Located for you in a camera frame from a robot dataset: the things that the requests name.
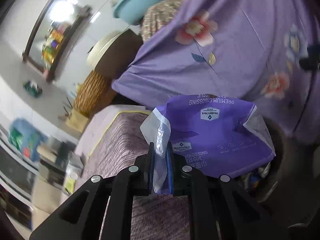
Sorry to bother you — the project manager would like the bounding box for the purple tissue package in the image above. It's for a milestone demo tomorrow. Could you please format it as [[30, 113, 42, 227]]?
[[140, 94, 276, 194]]

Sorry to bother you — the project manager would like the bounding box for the black trash bin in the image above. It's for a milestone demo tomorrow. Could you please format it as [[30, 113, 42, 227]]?
[[248, 118, 319, 228]]

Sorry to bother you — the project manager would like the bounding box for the purple floral cloth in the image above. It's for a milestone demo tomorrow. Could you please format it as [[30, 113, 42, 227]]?
[[112, 0, 319, 144]]

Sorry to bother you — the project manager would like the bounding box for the water dispenser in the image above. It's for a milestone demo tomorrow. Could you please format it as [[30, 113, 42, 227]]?
[[32, 142, 84, 214]]

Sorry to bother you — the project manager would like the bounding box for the purple striped tablecloth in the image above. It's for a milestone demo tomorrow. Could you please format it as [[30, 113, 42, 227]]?
[[75, 105, 190, 239]]

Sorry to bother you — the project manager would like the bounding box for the beige utensil holder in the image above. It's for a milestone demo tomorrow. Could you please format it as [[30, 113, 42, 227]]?
[[65, 109, 89, 133]]

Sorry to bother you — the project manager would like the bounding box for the blue water jug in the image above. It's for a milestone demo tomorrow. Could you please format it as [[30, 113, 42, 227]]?
[[8, 118, 48, 163]]

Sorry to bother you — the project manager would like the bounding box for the woven basket sink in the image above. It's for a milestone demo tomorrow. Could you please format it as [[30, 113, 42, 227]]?
[[73, 71, 117, 118]]

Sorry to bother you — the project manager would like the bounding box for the brown white rice cooker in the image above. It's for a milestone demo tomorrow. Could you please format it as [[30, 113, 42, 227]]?
[[87, 29, 143, 79]]

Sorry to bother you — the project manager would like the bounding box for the paisley patterned cloth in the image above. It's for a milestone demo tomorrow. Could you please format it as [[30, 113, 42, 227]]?
[[140, 0, 183, 43]]

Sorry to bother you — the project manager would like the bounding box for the light blue basin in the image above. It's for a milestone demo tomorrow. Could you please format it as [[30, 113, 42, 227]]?
[[113, 0, 163, 25]]

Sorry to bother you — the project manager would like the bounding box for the wooden framed mirror shelf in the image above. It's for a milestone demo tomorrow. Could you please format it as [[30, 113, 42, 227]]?
[[22, 0, 92, 83]]

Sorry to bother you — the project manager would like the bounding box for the window frame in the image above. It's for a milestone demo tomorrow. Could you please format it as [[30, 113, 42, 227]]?
[[0, 127, 38, 230]]

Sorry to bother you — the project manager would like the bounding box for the green wall tissue pouch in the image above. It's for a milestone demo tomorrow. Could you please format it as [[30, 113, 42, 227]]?
[[23, 80, 43, 98]]

